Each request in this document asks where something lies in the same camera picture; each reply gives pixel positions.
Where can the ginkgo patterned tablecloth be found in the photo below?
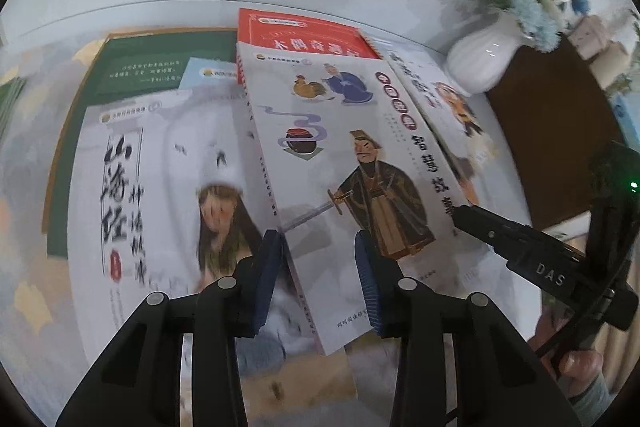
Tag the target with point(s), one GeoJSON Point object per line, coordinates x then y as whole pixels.
{"type": "Point", "coordinates": [30, 257]}

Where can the white book with mermaid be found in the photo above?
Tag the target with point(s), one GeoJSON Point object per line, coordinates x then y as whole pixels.
{"type": "Point", "coordinates": [150, 207]}

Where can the dark green book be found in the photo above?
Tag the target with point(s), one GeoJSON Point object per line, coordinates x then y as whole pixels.
{"type": "Point", "coordinates": [130, 67]}

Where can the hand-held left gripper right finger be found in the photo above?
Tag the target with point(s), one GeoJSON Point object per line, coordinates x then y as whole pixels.
{"type": "Point", "coordinates": [367, 282]}

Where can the person's right hand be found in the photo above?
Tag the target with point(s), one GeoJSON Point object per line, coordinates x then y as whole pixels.
{"type": "Point", "coordinates": [580, 369]}

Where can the white ribbed vase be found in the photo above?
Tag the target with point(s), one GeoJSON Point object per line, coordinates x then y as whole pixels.
{"type": "Point", "coordinates": [480, 57]}

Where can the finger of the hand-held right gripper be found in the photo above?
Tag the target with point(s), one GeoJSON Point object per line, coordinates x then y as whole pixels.
{"type": "Point", "coordinates": [490, 229]}

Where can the white book with monkey figure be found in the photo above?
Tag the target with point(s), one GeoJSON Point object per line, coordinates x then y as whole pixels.
{"type": "Point", "coordinates": [440, 107]}

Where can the white book with swordsman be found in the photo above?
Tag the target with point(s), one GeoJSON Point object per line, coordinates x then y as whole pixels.
{"type": "Point", "coordinates": [350, 147]}

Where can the brown wooden cabinet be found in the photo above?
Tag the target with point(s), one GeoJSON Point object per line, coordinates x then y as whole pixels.
{"type": "Point", "coordinates": [550, 132]}

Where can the pale watercolour book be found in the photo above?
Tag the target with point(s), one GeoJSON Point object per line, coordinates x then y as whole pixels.
{"type": "Point", "coordinates": [210, 74]}

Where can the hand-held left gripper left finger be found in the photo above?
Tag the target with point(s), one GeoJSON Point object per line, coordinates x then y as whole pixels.
{"type": "Point", "coordinates": [267, 277]}

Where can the red book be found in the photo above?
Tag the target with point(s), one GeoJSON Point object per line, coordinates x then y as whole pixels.
{"type": "Point", "coordinates": [300, 32]}

